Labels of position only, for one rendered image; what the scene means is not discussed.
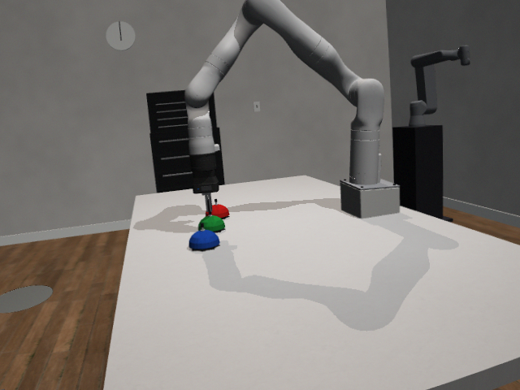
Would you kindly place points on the red dome bell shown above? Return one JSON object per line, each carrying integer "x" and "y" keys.
{"x": 219, "y": 210}

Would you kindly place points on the green bell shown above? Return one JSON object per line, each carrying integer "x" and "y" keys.
{"x": 212, "y": 223}

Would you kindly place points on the blue bell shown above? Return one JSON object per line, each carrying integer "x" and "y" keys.
{"x": 203, "y": 240}

